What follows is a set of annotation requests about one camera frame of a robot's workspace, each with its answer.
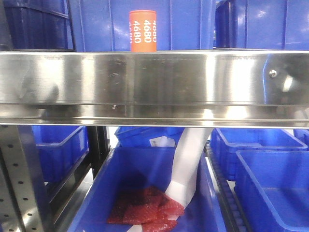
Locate dark blue bin upper left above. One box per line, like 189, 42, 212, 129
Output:
3, 0, 73, 50

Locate perforated metal rack upright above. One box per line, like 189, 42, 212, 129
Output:
0, 125, 55, 232

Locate blue bin upper right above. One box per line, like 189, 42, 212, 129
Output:
215, 0, 309, 50

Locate blue bin with red wrap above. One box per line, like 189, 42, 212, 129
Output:
68, 147, 226, 232

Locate orange cylindrical capacitor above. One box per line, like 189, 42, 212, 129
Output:
129, 10, 157, 52

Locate blue bin lower right front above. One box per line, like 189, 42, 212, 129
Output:
235, 150, 309, 232

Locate blue bin lower centre rear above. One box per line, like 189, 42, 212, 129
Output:
114, 126, 184, 147

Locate blue bin lower right rear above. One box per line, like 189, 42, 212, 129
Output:
210, 128, 308, 181

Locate stainless steel shelf tray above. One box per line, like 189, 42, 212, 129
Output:
0, 49, 309, 128

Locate red bubble wrap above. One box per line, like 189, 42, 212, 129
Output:
107, 186, 184, 232

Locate blue bin behind capacitor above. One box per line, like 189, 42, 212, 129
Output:
68, 0, 215, 52

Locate blue bin lower left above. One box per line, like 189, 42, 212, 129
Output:
32, 125, 89, 182

